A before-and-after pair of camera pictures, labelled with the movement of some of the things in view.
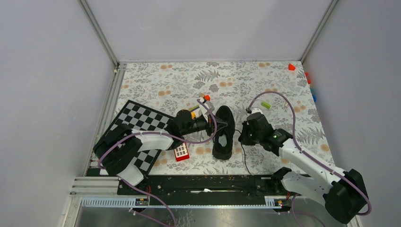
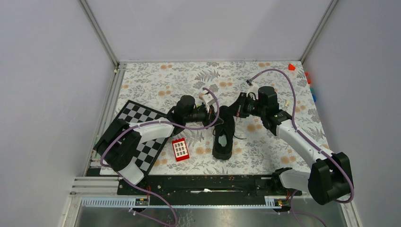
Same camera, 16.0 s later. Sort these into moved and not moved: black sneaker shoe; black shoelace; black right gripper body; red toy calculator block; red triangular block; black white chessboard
Moved: black right gripper body; black shoelace
Not moved: black white chessboard; red toy calculator block; black sneaker shoe; red triangular block
